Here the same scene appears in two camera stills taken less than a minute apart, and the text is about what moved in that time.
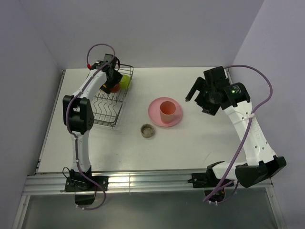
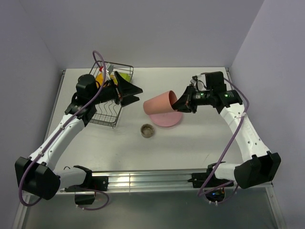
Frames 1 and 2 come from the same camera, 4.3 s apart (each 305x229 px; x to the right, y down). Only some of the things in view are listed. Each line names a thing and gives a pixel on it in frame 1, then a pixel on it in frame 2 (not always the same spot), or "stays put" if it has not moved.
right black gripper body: [205, 99] → [200, 98]
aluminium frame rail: [54, 183] stays put
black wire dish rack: [106, 106] stays put
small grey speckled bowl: [147, 130] stays put
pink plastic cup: [167, 111] → [160, 103]
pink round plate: [154, 113] stays put
